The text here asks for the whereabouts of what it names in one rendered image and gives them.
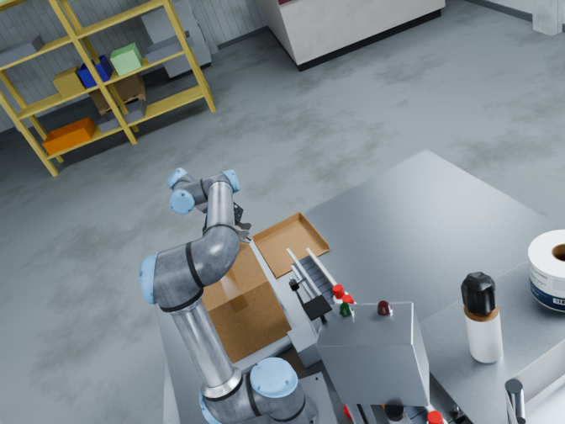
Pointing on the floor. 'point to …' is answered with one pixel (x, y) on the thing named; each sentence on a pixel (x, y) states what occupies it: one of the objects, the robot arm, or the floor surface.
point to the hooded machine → (161, 32)
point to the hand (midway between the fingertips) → (246, 240)
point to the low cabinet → (340, 24)
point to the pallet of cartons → (128, 86)
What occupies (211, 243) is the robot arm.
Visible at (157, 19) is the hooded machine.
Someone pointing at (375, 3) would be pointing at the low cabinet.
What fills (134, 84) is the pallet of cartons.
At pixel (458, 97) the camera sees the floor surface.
